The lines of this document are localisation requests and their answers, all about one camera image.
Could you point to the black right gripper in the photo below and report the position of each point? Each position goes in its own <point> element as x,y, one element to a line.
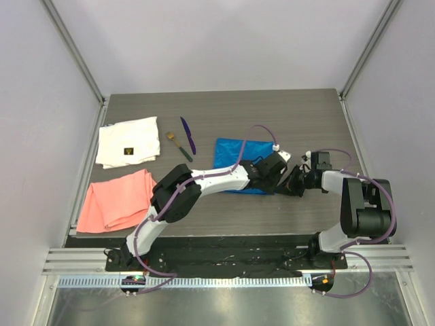
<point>289,187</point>

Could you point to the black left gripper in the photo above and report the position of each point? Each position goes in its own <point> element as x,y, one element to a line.
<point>270,190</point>

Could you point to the blue cloth napkin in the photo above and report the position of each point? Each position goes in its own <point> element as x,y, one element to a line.
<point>226,151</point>

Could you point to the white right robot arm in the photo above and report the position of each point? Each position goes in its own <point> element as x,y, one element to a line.
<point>367,212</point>

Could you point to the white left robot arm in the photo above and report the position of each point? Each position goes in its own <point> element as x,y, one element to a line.
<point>176,194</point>

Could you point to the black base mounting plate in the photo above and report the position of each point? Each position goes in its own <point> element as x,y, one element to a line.
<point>217,256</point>

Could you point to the purple plastic knife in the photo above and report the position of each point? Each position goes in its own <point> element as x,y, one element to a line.
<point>189,135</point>

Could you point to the white folded cloth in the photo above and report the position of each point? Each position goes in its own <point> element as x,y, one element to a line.
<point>128,143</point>

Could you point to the pink folded cloth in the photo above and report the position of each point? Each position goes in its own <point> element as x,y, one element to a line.
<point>116,204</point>

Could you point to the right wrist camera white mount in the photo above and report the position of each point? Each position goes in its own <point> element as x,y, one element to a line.
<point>306,162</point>

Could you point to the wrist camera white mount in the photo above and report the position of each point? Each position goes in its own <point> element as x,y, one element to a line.
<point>280,157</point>
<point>306,162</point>

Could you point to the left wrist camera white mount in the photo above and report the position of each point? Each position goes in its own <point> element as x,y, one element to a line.
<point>280,157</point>

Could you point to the green handled gold fork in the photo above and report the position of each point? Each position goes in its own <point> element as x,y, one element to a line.
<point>172,137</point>

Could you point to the horizontal aluminium frame rail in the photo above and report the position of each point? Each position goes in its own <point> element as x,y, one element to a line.
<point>76,261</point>

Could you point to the right aluminium frame post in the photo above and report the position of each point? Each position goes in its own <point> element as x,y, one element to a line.
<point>378,32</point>

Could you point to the aluminium frame post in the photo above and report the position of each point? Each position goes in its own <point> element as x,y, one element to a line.
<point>72,48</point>
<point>378,32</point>

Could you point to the slotted cable duct rail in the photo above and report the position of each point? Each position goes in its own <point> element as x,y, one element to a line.
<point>121,281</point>

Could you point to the left aluminium frame post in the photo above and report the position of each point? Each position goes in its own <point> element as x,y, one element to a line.
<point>72,48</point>

